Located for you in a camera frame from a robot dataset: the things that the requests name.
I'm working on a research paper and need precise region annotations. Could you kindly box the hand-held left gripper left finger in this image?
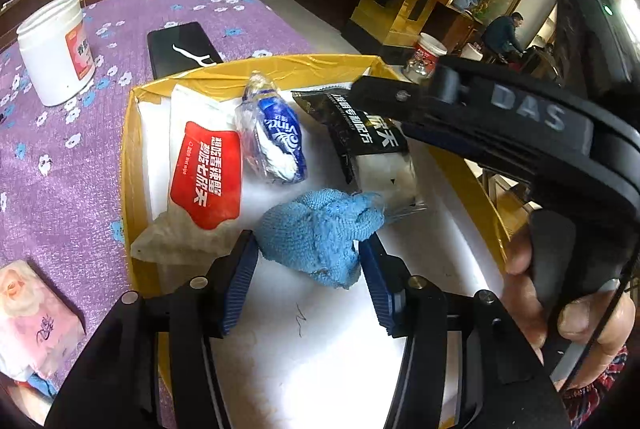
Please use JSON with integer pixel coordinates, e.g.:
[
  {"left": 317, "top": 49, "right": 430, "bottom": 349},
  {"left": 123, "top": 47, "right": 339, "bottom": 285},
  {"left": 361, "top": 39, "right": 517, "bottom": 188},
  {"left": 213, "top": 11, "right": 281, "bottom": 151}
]
[{"left": 120, "top": 230, "right": 260, "bottom": 340}]

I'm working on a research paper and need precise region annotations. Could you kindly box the black wet wipe packet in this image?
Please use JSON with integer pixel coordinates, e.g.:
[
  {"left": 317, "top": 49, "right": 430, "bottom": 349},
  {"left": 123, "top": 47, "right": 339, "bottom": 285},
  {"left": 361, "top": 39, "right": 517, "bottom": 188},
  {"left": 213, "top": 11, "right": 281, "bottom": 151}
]
[{"left": 291, "top": 89, "right": 426, "bottom": 215}]

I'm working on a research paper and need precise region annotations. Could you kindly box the white plastic jar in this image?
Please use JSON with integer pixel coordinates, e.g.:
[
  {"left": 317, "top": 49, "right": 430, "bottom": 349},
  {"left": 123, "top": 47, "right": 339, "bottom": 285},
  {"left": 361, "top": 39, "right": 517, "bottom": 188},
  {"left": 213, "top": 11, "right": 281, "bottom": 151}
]
[{"left": 16, "top": 0, "right": 97, "bottom": 107}]

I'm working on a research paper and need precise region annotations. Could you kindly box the person's right hand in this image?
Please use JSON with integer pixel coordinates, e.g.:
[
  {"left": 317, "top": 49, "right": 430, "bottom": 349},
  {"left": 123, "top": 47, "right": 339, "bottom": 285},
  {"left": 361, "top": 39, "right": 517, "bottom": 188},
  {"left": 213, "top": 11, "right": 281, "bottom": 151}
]
[{"left": 502, "top": 229, "right": 636, "bottom": 390}]

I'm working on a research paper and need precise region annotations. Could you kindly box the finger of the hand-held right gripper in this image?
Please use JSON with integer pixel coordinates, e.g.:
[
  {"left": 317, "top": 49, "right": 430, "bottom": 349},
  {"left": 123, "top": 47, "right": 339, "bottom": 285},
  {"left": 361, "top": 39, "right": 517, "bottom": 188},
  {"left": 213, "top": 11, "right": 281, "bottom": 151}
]
[{"left": 352, "top": 76, "right": 441, "bottom": 130}]

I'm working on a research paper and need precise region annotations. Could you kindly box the blue knitted cloth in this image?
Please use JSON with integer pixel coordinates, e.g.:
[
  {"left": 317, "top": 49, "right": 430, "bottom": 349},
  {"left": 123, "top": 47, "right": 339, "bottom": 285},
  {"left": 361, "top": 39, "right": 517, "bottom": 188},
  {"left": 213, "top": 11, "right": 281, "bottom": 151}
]
[{"left": 255, "top": 189, "right": 387, "bottom": 291}]

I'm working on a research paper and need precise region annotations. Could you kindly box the yellow cardboard box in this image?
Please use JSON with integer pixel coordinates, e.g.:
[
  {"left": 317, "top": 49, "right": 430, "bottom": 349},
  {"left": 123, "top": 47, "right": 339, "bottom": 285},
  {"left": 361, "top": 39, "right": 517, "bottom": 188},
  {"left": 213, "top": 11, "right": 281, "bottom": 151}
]
[{"left": 120, "top": 53, "right": 526, "bottom": 429}]

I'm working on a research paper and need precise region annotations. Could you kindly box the person's red patterned clothing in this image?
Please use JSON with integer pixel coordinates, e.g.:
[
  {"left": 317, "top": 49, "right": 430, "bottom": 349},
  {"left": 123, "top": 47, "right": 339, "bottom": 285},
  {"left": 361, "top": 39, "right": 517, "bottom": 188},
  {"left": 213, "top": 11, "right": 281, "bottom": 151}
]
[{"left": 562, "top": 344, "right": 631, "bottom": 429}]

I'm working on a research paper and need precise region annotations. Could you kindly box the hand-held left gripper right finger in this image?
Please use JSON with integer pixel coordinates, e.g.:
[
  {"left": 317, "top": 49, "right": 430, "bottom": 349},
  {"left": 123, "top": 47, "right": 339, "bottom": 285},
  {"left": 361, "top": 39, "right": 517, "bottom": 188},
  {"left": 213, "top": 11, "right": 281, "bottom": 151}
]
[{"left": 359, "top": 236, "right": 501, "bottom": 339}]

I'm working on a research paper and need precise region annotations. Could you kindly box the pink tissue pack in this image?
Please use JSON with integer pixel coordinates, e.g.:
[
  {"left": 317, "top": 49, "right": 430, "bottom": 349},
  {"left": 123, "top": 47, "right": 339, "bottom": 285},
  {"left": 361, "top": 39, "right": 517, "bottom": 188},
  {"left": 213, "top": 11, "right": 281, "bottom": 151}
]
[{"left": 0, "top": 260, "right": 86, "bottom": 382}]

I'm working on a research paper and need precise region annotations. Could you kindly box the black phone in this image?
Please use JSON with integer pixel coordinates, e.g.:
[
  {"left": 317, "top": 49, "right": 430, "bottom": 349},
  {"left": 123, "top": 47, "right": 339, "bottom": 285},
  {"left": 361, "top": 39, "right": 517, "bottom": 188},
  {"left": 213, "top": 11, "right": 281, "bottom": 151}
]
[{"left": 147, "top": 22, "right": 224, "bottom": 80}]

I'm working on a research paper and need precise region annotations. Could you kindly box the small jar with red label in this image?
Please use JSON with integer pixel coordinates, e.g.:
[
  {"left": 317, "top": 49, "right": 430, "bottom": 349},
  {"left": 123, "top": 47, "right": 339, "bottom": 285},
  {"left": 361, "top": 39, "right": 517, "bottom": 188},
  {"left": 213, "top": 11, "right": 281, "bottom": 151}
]
[{"left": 402, "top": 32, "right": 448, "bottom": 84}]

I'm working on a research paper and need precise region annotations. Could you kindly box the blue and white tissue packet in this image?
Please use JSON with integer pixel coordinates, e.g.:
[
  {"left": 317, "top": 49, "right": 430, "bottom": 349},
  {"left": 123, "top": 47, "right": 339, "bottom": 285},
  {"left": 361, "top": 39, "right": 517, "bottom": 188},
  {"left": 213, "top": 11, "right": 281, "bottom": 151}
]
[{"left": 235, "top": 72, "right": 309, "bottom": 185}]

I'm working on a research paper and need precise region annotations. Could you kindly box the white and red snack packet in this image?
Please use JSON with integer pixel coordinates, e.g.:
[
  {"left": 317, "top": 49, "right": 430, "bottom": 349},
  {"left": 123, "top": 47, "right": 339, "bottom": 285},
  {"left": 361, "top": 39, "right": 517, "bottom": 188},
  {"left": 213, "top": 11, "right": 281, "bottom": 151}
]
[{"left": 131, "top": 84, "right": 244, "bottom": 266}]

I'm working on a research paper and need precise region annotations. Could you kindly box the blue rag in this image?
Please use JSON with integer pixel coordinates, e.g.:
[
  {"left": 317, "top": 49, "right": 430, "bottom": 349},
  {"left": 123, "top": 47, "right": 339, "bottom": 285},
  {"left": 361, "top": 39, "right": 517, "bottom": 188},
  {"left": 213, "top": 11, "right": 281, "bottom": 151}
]
[{"left": 27, "top": 371, "right": 58, "bottom": 397}]

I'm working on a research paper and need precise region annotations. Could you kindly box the purple floral tablecloth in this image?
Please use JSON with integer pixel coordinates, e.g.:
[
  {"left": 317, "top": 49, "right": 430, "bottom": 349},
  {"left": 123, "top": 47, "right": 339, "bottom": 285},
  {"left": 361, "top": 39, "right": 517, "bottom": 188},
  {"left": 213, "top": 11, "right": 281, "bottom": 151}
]
[{"left": 0, "top": 0, "right": 331, "bottom": 429}]

